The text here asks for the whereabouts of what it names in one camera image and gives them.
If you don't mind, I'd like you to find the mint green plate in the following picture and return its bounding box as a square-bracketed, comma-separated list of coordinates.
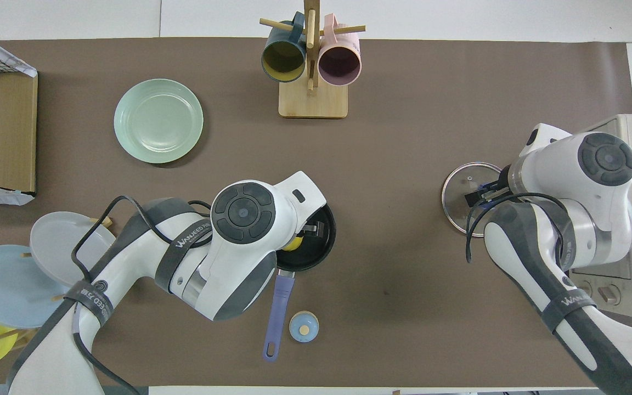
[114, 78, 204, 164]

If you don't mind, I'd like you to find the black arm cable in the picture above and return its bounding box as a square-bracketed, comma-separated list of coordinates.
[71, 195, 212, 395]
[465, 192, 569, 264]

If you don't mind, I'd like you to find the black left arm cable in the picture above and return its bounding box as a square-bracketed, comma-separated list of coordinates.
[71, 195, 212, 395]

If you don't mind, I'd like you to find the light blue plate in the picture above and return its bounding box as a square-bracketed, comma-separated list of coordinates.
[0, 245, 70, 329]

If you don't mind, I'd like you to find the wooden mug tree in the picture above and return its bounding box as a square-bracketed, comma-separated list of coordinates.
[259, 0, 366, 119]

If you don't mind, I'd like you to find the blue service bell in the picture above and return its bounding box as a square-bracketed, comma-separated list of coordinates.
[289, 311, 320, 343]

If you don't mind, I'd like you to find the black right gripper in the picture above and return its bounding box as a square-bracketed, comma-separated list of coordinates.
[465, 167, 512, 213]

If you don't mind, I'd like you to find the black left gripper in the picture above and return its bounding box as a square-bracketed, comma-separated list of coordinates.
[298, 218, 329, 240]

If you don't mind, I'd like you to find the wooden plate rack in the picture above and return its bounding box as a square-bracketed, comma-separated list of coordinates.
[0, 216, 114, 352]

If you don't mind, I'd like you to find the glass pot lid blue knob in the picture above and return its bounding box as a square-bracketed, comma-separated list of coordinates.
[442, 162, 506, 238]

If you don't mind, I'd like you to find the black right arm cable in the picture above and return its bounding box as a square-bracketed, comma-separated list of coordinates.
[465, 192, 569, 264]

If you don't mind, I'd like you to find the grey plate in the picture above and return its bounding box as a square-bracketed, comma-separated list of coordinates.
[30, 211, 116, 287]

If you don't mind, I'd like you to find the dark blue ribbed mug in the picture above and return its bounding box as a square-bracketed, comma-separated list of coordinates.
[261, 12, 307, 83]

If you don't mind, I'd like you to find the brown table mat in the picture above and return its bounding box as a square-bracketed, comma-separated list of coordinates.
[0, 37, 632, 388]

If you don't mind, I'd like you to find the dark blue saucepan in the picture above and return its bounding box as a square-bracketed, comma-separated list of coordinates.
[263, 203, 337, 363]

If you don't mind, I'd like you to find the pink ribbed mug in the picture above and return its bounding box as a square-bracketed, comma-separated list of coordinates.
[318, 14, 362, 87]

